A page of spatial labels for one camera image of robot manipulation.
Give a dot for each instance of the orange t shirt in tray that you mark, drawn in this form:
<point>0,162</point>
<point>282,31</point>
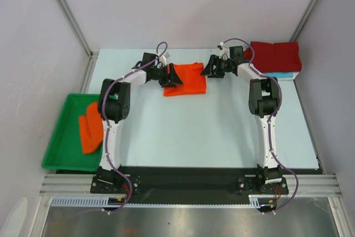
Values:
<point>91,129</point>

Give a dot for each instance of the orange t shirt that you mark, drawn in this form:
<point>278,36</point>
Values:
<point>91,129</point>
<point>193,81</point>

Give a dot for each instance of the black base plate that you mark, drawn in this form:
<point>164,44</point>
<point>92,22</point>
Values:
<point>183,186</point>

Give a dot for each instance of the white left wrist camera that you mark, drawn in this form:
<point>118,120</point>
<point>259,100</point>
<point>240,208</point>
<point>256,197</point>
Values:
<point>163,58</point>

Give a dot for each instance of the right aluminium corner post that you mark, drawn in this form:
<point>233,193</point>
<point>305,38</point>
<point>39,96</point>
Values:
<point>304,19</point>

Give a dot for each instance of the grey slotted cable duct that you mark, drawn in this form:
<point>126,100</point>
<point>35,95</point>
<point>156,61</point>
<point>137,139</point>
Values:
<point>83,200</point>

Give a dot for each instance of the left aluminium corner post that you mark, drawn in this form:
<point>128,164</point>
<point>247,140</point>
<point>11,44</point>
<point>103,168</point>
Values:
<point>74,25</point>

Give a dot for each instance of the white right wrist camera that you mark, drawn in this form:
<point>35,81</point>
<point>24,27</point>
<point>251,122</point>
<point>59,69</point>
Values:
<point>224,51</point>

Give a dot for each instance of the folded turquoise t shirt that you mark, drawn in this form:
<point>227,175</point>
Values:
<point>281,75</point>

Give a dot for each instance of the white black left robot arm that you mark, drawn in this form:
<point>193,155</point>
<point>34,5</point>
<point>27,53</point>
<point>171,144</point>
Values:
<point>114,108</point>

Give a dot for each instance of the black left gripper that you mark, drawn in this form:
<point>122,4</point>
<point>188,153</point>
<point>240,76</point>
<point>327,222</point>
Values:
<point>170,80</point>

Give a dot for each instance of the aluminium corner post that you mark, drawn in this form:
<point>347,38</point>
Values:
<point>304,19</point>
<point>74,25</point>

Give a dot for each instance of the aluminium front rail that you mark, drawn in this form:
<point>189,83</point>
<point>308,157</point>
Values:
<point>313,184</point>

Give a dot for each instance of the green plastic tray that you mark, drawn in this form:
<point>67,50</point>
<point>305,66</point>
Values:
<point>64,150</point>

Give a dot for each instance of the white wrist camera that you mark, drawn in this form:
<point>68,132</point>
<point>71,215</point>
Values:
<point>163,58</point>
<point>224,51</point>

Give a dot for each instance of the folded dark red t shirt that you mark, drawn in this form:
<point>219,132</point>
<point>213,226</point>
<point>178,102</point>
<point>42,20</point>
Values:
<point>276,57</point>

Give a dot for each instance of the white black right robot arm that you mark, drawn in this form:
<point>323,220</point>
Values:
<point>264,103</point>

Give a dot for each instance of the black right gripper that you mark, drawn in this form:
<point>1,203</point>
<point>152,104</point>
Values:
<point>217,66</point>

